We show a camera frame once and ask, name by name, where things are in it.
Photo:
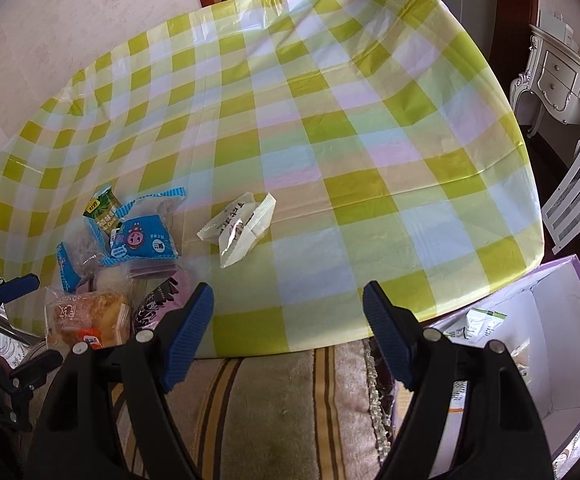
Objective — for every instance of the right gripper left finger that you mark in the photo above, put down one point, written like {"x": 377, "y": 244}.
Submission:
{"x": 76, "y": 435}

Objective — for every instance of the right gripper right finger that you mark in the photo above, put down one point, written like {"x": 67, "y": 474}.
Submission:
{"x": 500, "y": 436}

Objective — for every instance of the green white snack packet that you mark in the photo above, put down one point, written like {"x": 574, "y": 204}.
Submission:
{"x": 474, "y": 326}

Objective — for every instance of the bread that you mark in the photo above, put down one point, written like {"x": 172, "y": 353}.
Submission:
{"x": 102, "y": 319}

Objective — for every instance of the blue clear snack packet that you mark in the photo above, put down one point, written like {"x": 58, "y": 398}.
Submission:
{"x": 81, "y": 253}

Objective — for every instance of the pink snack packet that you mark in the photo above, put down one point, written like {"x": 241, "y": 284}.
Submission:
{"x": 172, "y": 291}

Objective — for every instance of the dark green snack packet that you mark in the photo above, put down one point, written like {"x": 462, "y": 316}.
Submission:
{"x": 102, "y": 209}

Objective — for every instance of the blue cartoon snack packet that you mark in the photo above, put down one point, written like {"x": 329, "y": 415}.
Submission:
{"x": 145, "y": 228}

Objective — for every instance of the white nut snack packet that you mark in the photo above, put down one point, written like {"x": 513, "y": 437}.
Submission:
{"x": 521, "y": 356}

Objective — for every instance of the white purple storage box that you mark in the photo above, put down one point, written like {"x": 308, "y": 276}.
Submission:
{"x": 544, "y": 307}

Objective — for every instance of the striped sofa cushion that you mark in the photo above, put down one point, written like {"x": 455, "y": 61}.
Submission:
{"x": 316, "y": 414}

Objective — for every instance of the white slatted stool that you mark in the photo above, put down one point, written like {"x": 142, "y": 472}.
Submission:
{"x": 561, "y": 213}

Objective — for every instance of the green checkered tablecloth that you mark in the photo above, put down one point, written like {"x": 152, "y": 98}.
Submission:
{"x": 377, "y": 125}

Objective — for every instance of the white ornate dressing table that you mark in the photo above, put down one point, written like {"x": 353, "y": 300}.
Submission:
{"x": 550, "y": 84}

